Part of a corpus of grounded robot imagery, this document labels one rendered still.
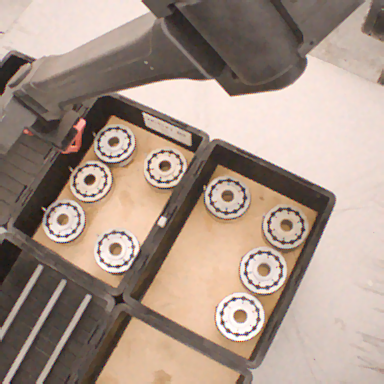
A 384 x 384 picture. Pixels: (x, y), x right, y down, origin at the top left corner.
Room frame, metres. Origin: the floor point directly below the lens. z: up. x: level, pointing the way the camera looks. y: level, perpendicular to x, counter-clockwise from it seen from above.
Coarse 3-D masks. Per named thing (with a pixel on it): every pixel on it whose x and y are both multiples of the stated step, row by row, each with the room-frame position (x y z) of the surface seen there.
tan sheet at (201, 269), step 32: (256, 192) 0.33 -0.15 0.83; (192, 224) 0.27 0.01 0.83; (224, 224) 0.26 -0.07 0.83; (256, 224) 0.25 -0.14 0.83; (192, 256) 0.19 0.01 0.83; (224, 256) 0.19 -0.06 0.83; (288, 256) 0.17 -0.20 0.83; (160, 288) 0.13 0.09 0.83; (192, 288) 0.12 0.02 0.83; (224, 288) 0.12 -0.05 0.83; (192, 320) 0.05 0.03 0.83
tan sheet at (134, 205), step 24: (120, 120) 0.56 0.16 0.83; (144, 144) 0.48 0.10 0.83; (168, 144) 0.47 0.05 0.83; (120, 168) 0.42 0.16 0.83; (168, 168) 0.41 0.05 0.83; (120, 192) 0.36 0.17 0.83; (144, 192) 0.36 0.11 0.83; (96, 216) 0.31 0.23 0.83; (120, 216) 0.30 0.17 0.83; (144, 216) 0.30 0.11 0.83; (48, 240) 0.26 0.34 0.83; (96, 264) 0.20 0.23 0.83
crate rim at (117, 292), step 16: (112, 96) 0.56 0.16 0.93; (160, 112) 0.51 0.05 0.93; (192, 128) 0.46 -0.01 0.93; (48, 160) 0.42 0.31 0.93; (192, 160) 0.38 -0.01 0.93; (32, 192) 0.34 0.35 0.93; (176, 192) 0.31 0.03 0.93; (16, 208) 0.31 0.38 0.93; (32, 240) 0.23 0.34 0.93; (144, 240) 0.22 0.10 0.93; (48, 256) 0.20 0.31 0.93; (80, 272) 0.16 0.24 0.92; (128, 272) 0.15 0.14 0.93; (112, 288) 0.12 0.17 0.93
